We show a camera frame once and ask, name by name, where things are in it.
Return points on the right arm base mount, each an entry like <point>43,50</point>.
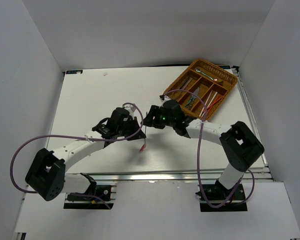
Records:
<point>216,195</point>

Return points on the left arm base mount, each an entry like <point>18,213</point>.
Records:
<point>84,193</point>

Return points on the green handled fork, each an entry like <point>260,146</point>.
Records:
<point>184,83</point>

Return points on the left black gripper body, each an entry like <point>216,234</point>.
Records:
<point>130,128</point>

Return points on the woven wicker cutlery tray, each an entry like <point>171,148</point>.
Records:
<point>224,88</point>

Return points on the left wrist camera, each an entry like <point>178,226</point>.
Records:
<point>130,108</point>

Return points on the orange chopstick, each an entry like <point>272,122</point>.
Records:
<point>208,110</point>
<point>215,102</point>

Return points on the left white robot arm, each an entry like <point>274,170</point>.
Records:
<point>48,172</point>

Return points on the white chopstick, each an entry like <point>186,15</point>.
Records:
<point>205,104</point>
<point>210,101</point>

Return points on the brown handled knife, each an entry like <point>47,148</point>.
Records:
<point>195,94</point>

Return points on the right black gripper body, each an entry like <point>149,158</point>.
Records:
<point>164,121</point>

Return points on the pink handled fork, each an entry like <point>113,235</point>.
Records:
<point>188,83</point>

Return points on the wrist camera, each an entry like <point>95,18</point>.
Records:
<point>164,98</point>
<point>130,108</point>

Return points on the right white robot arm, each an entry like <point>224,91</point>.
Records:
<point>241,146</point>

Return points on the green handled knife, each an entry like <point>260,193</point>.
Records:
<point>190,102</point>

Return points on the ornate iridescent spoon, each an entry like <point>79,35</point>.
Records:
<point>214,79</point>

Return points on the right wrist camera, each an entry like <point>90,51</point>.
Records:
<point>164,98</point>

